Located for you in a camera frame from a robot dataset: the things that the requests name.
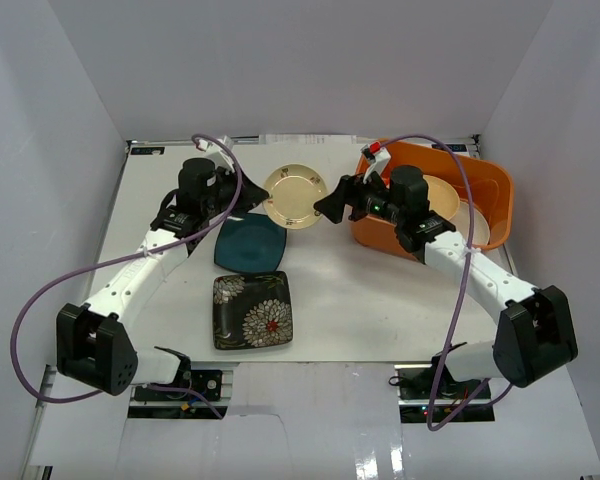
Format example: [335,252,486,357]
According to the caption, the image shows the small beige patterned plate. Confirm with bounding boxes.
[263,164,328,230]

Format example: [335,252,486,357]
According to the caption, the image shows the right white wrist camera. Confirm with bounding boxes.
[361,141,391,183]

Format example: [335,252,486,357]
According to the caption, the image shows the cream round plate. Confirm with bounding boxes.
[450,201,491,248]

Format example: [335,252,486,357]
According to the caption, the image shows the orange plastic bin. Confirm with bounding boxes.
[350,142,514,258]

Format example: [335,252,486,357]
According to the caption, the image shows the yellow round plate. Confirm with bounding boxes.
[423,175,460,220]

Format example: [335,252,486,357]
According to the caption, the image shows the right black table label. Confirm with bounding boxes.
[431,143,468,153]

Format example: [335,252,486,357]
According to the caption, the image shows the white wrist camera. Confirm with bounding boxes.
[361,141,391,183]
[192,135,235,172]

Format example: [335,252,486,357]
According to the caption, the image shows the black floral square plate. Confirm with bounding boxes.
[212,271,294,351]

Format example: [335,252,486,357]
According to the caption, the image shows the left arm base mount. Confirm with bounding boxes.
[127,370,228,420]

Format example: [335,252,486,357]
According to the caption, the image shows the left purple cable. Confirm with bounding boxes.
[9,132,244,419]

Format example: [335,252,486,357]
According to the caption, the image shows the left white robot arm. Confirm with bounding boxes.
[56,158,269,399]

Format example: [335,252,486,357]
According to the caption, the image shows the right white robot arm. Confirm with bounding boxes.
[314,166,578,399]

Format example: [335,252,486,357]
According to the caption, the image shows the teal square plate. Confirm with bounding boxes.
[214,213,287,274]

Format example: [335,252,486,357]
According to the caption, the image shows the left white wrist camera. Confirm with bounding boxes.
[192,135,235,172]

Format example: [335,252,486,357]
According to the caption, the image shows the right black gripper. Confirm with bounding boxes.
[314,167,405,227]

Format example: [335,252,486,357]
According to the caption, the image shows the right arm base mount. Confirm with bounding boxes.
[389,364,496,424]

